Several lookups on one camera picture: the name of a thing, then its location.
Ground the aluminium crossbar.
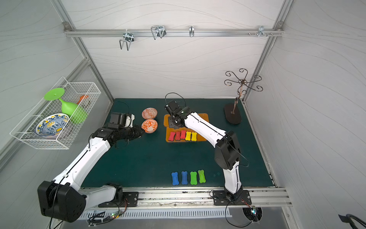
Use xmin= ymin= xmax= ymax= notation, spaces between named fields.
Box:
xmin=64 ymin=28 xmax=285 ymax=38

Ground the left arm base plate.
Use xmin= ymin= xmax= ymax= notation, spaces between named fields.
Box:
xmin=98 ymin=191 xmax=139 ymax=208

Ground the green eraser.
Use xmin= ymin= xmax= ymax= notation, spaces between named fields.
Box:
xmin=198 ymin=169 xmax=206 ymax=184
xmin=190 ymin=171 xmax=198 ymax=185

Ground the orange patterned bowl front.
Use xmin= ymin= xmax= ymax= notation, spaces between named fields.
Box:
xmin=141 ymin=119 xmax=158 ymax=134

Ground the double metal hook left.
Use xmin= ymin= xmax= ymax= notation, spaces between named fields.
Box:
xmin=119 ymin=32 xmax=134 ymax=50

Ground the red patterned bowl rear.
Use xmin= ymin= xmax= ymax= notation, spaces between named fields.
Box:
xmin=142 ymin=107 xmax=158 ymax=120

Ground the metal hook right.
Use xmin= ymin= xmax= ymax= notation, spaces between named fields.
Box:
xmin=248 ymin=26 xmax=273 ymax=37

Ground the double metal hook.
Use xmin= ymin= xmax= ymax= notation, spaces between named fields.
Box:
xmin=151 ymin=25 xmax=166 ymax=40
xmin=119 ymin=32 xmax=134 ymax=50

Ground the single metal hook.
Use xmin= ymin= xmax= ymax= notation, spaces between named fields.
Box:
xmin=189 ymin=25 xmax=194 ymax=37

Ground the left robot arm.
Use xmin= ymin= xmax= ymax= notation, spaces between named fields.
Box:
xmin=37 ymin=125 xmax=145 ymax=222

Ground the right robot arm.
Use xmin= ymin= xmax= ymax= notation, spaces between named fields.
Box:
xmin=168 ymin=109 xmax=242 ymax=196

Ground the white wire basket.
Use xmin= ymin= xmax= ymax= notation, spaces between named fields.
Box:
xmin=10 ymin=77 xmax=101 ymax=149

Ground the blue yellow patterned bowl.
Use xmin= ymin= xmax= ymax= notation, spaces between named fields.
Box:
xmin=35 ymin=113 xmax=70 ymax=137

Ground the double metal hook middle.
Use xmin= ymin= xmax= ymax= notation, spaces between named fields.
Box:
xmin=151 ymin=25 xmax=166 ymax=40

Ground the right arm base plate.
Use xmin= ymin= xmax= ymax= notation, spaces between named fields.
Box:
xmin=210 ymin=189 xmax=252 ymax=206

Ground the red eraser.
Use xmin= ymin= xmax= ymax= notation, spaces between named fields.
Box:
xmin=180 ymin=130 xmax=186 ymax=139
xmin=174 ymin=131 xmax=181 ymax=141
xmin=168 ymin=131 xmax=176 ymax=142

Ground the metal jewelry stand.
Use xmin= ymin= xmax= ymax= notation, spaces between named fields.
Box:
xmin=224 ymin=68 xmax=263 ymax=125

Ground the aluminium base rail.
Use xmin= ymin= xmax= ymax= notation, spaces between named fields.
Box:
xmin=57 ymin=187 xmax=293 ymax=211

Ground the blue eraser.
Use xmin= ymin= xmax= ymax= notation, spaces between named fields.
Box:
xmin=181 ymin=171 xmax=188 ymax=185
xmin=171 ymin=172 xmax=180 ymax=186

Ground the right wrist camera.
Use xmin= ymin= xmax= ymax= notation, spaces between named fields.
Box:
xmin=165 ymin=100 xmax=182 ymax=117

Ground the orange item in basket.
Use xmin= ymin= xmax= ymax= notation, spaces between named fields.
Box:
xmin=77 ymin=95 xmax=89 ymax=106

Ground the yellow eraser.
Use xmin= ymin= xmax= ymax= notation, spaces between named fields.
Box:
xmin=191 ymin=132 xmax=197 ymax=142
xmin=185 ymin=131 xmax=192 ymax=141

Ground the green plastic goblet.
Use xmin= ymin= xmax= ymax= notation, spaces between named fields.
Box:
xmin=44 ymin=88 xmax=88 ymax=124

